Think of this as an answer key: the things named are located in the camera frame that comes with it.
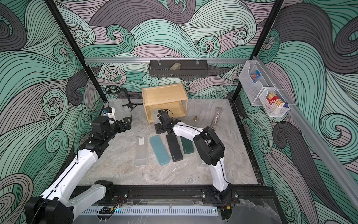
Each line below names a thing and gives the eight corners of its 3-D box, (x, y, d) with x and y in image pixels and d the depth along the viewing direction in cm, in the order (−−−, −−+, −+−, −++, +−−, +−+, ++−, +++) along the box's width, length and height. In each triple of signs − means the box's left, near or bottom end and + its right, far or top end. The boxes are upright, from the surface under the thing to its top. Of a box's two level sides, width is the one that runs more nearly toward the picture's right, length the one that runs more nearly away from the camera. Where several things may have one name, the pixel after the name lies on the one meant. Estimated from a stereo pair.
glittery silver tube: (211, 129, 103) (212, 126, 100) (216, 109, 116) (217, 106, 113) (216, 131, 102) (218, 127, 99) (221, 111, 115) (223, 108, 112)
